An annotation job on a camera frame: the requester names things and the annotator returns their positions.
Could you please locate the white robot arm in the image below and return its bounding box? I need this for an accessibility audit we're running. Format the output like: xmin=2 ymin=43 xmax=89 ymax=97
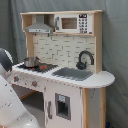
xmin=0 ymin=48 xmax=40 ymax=128

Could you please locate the wooden toy kitchen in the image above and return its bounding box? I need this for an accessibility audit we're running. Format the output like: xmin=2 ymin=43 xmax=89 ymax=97
xmin=11 ymin=10 xmax=115 ymax=128

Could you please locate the grey sink basin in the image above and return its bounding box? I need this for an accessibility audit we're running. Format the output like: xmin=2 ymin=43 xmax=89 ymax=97
xmin=52 ymin=67 xmax=92 ymax=81

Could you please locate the black faucet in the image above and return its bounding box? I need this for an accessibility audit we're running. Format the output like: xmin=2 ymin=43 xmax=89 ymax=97
xmin=76 ymin=50 xmax=94 ymax=70

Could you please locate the black stovetop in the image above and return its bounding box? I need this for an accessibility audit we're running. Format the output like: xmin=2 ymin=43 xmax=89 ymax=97
xmin=19 ymin=63 xmax=56 ymax=73

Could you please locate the right red stove knob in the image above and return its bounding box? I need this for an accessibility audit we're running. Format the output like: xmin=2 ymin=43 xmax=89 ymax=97
xmin=32 ymin=81 xmax=37 ymax=87

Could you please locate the red stove knob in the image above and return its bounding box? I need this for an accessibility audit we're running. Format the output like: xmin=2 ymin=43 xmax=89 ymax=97
xmin=32 ymin=81 xmax=37 ymax=87
xmin=13 ymin=76 xmax=19 ymax=82

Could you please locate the silver cooking pot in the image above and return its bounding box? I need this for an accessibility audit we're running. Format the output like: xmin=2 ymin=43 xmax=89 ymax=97
xmin=24 ymin=56 xmax=40 ymax=67

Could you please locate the grey ice dispenser panel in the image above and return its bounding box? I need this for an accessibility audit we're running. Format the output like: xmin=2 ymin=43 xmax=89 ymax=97
xmin=55 ymin=94 xmax=71 ymax=120

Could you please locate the toy microwave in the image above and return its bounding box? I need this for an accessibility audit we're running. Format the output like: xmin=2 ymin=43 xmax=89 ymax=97
xmin=55 ymin=14 xmax=93 ymax=34

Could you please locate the grey range hood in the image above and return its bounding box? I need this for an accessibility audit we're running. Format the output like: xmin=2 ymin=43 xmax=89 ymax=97
xmin=25 ymin=15 xmax=54 ymax=34

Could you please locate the left red stove knob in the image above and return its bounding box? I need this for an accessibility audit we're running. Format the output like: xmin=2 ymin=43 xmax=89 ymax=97
xmin=13 ymin=76 xmax=19 ymax=82

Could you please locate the grey cabinet door handle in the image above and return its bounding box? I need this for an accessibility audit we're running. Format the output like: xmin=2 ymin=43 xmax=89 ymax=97
xmin=47 ymin=101 xmax=52 ymax=119

